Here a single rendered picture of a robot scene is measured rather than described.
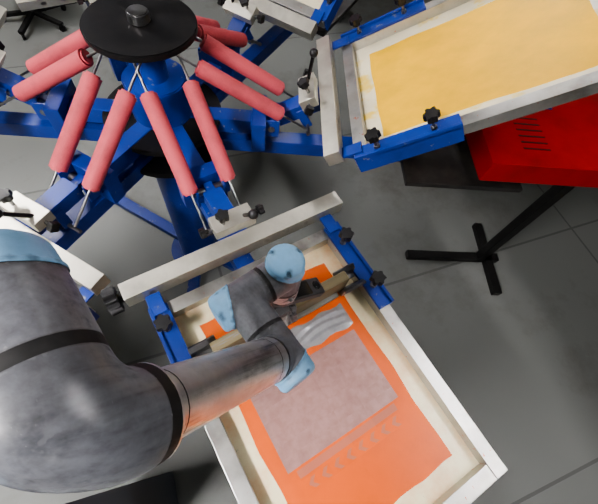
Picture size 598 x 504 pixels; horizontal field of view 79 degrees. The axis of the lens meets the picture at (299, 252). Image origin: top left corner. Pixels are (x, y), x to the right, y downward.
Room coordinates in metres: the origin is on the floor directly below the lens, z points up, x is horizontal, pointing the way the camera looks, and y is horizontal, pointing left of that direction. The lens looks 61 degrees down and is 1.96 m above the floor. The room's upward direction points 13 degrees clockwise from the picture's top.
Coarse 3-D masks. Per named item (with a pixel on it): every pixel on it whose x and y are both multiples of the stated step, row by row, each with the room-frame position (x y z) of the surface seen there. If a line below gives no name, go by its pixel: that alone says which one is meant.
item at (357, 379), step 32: (352, 320) 0.37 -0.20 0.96; (320, 352) 0.26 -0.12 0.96; (352, 352) 0.28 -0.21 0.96; (320, 384) 0.18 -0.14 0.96; (352, 384) 0.20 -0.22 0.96; (384, 384) 0.22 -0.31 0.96; (352, 416) 0.12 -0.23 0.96; (416, 416) 0.16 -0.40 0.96; (384, 448) 0.06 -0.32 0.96; (416, 448) 0.08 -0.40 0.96; (384, 480) 0.00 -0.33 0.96; (416, 480) 0.01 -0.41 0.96
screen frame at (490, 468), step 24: (312, 240) 0.58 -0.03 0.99; (216, 288) 0.36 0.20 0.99; (360, 288) 0.47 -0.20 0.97; (384, 312) 0.40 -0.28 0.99; (408, 336) 0.35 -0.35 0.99; (408, 360) 0.29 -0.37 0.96; (432, 384) 0.24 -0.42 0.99; (456, 408) 0.19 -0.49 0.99; (216, 432) 0.01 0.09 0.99; (480, 432) 0.15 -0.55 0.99; (480, 456) 0.09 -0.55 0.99; (240, 480) -0.07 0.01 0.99; (480, 480) 0.04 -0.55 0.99
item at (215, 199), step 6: (204, 192) 0.63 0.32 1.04; (210, 192) 0.63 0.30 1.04; (216, 192) 0.64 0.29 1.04; (222, 192) 0.64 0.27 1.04; (204, 198) 0.62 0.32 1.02; (210, 198) 0.61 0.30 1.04; (216, 198) 0.62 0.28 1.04; (222, 198) 0.62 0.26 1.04; (210, 204) 0.59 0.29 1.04; (216, 204) 0.59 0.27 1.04; (222, 204) 0.60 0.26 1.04; (228, 204) 0.60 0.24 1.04; (210, 210) 0.59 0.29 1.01; (216, 210) 0.57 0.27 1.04
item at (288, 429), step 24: (216, 336) 0.24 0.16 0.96; (312, 384) 0.17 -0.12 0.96; (240, 408) 0.08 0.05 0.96; (264, 408) 0.09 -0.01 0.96; (288, 408) 0.10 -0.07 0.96; (312, 408) 0.11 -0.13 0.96; (264, 432) 0.04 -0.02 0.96; (288, 432) 0.05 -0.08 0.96; (312, 432) 0.06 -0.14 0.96; (336, 432) 0.07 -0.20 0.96; (264, 456) -0.01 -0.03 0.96; (288, 456) 0.00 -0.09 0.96; (312, 456) 0.01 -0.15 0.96; (288, 480) -0.05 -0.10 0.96; (336, 480) -0.03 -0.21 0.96; (360, 480) -0.02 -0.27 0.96
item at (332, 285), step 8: (344, 272) 0.46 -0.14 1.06; (328, 280) 0.43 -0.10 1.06; (336, 280) 0.43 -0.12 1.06; (344, 280) 0.44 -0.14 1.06; (328, 288) 0.41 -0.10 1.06; (336, 288) 0.42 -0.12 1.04; (320, 296) 0.38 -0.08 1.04; (328, 296) 0.41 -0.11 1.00; (296, 304) 0.34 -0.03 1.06; (304, 304) 0.35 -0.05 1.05; (312, 304) 0.37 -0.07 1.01; (296, 312) 0.33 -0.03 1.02; (224, 336) 0.22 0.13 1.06; (232, 336) 0.22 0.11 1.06; (240, 336) 0.22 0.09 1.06; (216, 344) 0.19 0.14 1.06; (224, 344) 0.20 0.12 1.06; (232, 344) 0.20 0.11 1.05
